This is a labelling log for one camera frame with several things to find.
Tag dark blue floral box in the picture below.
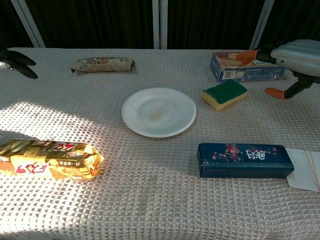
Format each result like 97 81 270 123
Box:
196 142 295 179

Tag white round plate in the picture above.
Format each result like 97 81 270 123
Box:
121 87 198 138

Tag white vertical frame post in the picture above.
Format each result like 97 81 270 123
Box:
152 0 169 50

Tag white waffle tablecloth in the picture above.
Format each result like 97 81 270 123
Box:
0 47 320 240

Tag white paper sheet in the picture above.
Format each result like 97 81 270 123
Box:
285 147 320 193

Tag gold biscuit packet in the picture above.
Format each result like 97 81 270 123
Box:
0 138 105 182

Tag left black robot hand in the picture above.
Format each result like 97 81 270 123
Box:
0 49 39 80

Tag green yellow sponge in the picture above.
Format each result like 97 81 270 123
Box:
201 79 249 113

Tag white slanted frame post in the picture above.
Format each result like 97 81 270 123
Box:
249 0 275 50
10 0 46 48

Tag brown snack packet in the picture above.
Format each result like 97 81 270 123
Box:
70 56 136 74

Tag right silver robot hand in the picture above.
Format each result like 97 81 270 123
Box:
235 39 320 101

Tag blue cardboard cracker box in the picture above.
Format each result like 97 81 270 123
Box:
209 51 286 84

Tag dark curtain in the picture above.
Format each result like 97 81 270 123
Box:
0 0 320 51

